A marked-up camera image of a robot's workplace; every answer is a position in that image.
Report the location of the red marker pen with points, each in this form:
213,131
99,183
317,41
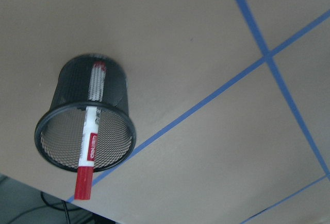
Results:
90,133

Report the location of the near black mesh cup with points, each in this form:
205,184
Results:
59,132

